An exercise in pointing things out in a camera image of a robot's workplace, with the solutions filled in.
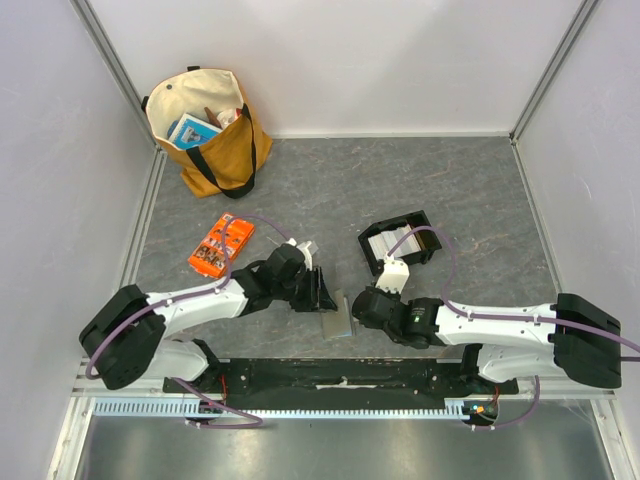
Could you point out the blue book in bag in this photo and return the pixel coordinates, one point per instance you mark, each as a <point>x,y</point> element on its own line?
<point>190,131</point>

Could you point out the black card tray box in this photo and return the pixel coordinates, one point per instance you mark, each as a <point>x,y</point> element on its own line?
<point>427,239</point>

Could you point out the mustard canvas tote bag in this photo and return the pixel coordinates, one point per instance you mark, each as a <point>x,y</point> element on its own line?
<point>225,164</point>

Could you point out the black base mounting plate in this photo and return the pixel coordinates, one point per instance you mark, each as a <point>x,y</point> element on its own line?
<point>244,376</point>

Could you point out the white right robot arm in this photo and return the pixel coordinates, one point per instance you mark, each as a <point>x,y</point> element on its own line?
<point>569,338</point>

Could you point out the brown item in bag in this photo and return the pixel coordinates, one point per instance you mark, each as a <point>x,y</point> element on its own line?
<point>222,119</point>

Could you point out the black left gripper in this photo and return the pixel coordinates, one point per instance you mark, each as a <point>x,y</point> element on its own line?
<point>317,297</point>

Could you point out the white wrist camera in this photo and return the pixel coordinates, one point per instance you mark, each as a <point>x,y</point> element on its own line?
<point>307,248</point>
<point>394,275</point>

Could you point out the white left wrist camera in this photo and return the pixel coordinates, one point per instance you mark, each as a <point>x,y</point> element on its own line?
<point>307,248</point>

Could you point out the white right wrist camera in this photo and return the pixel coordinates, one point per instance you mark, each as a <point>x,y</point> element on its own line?
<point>394,275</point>

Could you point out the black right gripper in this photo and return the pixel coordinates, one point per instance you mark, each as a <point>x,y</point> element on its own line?
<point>363,308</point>

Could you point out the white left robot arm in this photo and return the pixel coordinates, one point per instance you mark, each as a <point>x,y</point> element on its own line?
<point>130,337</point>

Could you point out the grey card holder wallet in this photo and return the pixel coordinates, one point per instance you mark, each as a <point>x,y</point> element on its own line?
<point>338,324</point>

